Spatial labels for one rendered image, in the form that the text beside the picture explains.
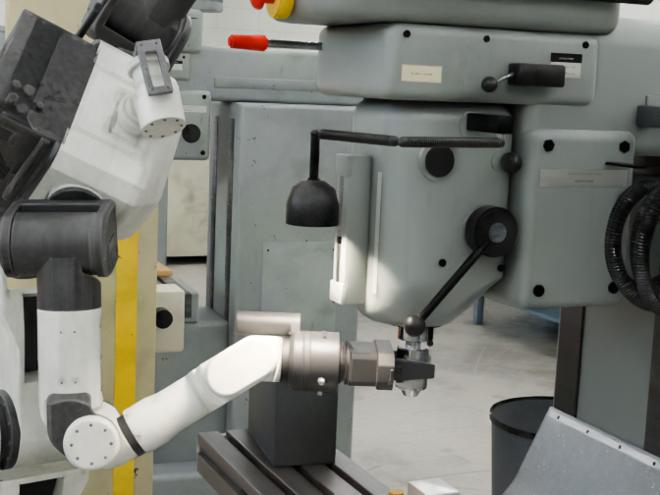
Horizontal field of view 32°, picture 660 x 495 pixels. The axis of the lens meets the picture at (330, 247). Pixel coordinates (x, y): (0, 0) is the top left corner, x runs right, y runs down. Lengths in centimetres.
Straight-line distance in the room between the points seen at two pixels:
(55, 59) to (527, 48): 69
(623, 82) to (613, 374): 49
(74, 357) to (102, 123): 35
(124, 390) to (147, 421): 172
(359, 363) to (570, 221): 36
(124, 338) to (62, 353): 171
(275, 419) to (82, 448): 56
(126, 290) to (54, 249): 170
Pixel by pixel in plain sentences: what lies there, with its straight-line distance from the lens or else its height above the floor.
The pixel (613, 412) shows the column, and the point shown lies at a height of 114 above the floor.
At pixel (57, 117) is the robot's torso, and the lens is 172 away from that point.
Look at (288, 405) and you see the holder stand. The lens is 212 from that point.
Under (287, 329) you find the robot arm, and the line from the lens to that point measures 168.
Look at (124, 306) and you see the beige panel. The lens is 333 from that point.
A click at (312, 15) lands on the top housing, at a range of 151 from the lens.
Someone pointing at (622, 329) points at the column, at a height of 128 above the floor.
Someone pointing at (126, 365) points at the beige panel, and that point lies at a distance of 338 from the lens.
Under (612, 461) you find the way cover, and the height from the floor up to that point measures 107.
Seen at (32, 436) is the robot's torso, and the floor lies 102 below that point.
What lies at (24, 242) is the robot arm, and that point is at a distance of 164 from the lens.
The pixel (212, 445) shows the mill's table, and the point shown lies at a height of 94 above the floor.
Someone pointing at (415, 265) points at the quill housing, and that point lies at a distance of 157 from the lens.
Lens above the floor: 165
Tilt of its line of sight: 8 degrees down
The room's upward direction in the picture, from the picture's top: 2 degrees clockwise
